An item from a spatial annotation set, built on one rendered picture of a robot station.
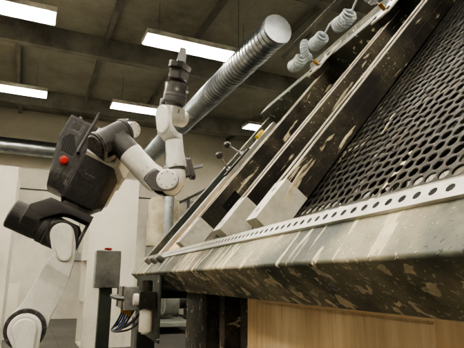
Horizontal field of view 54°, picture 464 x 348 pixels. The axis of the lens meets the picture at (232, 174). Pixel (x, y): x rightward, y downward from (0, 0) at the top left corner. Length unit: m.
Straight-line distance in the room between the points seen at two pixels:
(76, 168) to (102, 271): 0.68
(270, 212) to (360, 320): 0.29
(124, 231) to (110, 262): 3.64
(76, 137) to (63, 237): 0.39
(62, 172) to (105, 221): 4.12
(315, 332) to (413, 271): 0.68
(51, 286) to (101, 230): 4.11
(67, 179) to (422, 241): 1.51
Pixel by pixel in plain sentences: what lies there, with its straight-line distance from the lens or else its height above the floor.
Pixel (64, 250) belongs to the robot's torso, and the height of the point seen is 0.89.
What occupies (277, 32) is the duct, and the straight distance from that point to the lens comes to 5.00.
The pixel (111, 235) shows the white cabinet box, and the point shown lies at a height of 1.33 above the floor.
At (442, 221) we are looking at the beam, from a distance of 0.51.
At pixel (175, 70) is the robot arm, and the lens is 1.74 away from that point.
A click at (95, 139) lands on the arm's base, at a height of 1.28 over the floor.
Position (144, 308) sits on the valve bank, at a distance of 1.77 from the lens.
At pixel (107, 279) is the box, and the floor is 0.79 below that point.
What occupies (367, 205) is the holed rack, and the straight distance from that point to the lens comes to 0.66.
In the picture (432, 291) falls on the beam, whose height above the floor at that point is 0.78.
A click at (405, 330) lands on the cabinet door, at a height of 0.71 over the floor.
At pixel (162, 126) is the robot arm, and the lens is 1.70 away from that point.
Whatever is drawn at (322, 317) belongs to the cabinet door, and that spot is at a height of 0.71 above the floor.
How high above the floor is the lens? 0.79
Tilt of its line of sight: 13 degrees up
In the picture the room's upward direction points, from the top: 1 degrees clockwise
